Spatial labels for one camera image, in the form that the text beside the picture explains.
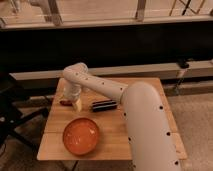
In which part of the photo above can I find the wooden folding table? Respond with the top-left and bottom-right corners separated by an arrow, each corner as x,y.
36,77 -> 188,161

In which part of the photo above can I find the black rectangular block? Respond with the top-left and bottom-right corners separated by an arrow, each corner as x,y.
91,100 -> 117,112

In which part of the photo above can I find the red pepper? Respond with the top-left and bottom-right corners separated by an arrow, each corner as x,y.
60,100 -> 72,106

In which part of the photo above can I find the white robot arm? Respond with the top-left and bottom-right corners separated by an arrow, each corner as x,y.
63,63 -> 182,171

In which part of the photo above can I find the orange bowl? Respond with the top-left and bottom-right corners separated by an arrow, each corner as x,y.
62,118 -> 100,156

